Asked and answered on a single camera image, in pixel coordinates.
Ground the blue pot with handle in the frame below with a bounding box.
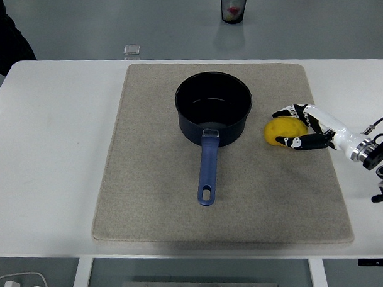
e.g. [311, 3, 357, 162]
[174, 70, 257, 208]

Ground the beige fabric mat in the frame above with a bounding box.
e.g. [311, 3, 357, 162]
[86, 55, 355, 252]

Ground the black table control panel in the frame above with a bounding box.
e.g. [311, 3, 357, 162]
[358, 258, 383, 267]

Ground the white table leg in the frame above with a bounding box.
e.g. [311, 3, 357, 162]
[308, 257, 330, 287]
[69, 256, 95, 287]

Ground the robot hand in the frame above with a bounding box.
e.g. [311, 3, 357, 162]
[270, 101, 361, 162]

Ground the small clear square box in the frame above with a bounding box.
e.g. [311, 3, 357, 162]
[123, 44, 142, 57]

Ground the black cup with clear lid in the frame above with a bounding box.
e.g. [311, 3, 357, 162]
[220, 0, 250, 25]

